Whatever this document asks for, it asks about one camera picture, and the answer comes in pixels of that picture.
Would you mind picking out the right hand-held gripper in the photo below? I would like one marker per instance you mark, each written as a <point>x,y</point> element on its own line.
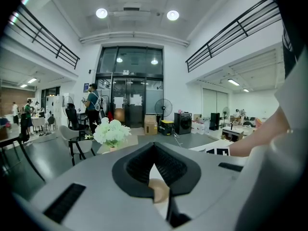
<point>217,151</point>

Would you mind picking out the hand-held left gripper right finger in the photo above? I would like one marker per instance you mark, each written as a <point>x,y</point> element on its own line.
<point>211,189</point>

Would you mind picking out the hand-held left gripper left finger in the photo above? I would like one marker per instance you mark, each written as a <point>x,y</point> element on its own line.
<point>96,194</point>

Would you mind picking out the tan bowl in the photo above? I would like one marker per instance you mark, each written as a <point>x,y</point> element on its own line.
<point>158,189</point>

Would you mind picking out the person's right forearm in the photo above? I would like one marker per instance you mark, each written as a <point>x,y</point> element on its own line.
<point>260,138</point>

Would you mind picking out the white and wood side table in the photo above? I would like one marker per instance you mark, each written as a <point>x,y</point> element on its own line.
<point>232,133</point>

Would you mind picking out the cluster of clear water jugs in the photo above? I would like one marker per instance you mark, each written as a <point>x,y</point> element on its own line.
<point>201,127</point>

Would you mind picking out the black speaker cabinet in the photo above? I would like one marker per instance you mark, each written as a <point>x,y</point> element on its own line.
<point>214,120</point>

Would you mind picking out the small black standing fan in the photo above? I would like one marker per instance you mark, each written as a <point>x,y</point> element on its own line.
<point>225,115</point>

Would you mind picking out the black washing machine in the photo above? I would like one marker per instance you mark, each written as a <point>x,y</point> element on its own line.
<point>183,123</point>

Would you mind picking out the pink item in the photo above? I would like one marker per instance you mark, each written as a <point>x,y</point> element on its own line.
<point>181,111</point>

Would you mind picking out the yellow and black case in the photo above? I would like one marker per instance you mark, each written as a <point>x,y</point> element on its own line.
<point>167,126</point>

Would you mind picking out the grey chair with black legs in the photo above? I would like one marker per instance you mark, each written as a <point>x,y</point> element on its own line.
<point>72,138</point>

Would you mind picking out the white flowers in pink vase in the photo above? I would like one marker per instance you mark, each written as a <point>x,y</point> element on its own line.
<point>111,131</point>

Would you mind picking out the large black standing fan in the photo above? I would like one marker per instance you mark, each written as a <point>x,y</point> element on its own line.
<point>163,107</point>

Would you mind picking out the fluorescent tube light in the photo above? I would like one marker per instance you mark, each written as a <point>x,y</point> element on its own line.
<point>233,82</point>

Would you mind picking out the brown cardboard box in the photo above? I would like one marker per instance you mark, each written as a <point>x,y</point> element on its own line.
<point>150,125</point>

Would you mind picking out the desk with black legs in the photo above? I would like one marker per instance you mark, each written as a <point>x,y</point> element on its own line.
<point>31,160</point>

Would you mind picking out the tan door mat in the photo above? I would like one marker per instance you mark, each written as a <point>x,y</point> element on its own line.
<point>137,131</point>

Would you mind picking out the red bag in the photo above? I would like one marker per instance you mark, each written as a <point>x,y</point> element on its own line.
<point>110,115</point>

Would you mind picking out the black mesh chair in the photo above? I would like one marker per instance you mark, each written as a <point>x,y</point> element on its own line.
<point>72,115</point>

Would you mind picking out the white paper notice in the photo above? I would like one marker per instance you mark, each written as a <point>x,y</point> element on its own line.
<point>136,100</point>
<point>118,102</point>

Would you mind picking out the black framed glass door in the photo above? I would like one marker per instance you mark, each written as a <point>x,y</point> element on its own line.
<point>130,85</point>

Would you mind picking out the black balcony railing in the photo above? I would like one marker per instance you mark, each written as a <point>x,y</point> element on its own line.
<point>235,30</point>
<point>43,39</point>

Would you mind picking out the round ceiling light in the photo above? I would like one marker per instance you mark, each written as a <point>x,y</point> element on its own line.
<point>172,15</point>
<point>101,13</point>

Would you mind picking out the person's black clothing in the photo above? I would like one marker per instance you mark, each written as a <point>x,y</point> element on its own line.
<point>288,20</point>

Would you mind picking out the blue wall poster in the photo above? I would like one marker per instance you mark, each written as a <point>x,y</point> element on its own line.
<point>86,86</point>

